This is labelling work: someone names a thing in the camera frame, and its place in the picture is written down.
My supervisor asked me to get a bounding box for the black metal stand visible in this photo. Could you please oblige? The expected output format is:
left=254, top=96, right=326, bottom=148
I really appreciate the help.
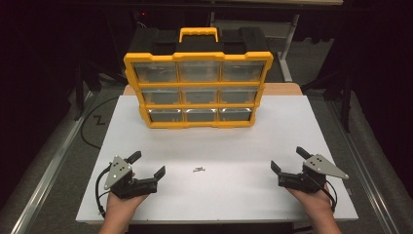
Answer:
left=72, top=59, right=128, bottom=122
left=300, top=69, right=355, bottom=134

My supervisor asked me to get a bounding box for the black floor cable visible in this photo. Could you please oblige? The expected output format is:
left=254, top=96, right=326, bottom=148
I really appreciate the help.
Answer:
left=80, top=96, right=122, bottom=150

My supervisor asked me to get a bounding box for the person's left hand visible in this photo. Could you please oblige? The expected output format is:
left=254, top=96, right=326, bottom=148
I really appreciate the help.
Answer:
left=103, top=193, right=150, bottom=223

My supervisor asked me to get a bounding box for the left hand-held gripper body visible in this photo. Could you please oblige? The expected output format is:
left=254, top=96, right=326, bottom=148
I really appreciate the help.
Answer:
left=102, top=155, right=160, bottom=200

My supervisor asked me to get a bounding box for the clear plastic drawer bin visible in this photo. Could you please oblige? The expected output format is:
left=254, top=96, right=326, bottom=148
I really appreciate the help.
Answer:
left=220, top=87, right=260, bottom=105

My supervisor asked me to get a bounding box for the yellow black organizer cabinet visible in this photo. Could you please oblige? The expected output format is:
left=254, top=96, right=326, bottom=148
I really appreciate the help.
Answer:
left=123, top=26, right=275, bottom=130

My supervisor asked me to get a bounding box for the grid of clear drawers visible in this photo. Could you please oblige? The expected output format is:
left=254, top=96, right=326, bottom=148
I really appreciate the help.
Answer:
left=132, top=60, right=267, bottom=123

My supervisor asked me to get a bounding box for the left hand-held gripper black cable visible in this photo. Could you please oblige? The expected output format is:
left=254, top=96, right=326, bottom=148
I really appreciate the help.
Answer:
left=94, top=164, right=113, bottom=218

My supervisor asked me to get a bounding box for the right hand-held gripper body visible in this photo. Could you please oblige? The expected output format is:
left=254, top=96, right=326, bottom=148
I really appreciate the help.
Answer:
left=277, top=153, right=350, bottom=195

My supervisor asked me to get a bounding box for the person's right hand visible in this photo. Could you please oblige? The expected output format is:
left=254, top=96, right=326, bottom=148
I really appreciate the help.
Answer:
left=286, top=185, right=337, bottom=223

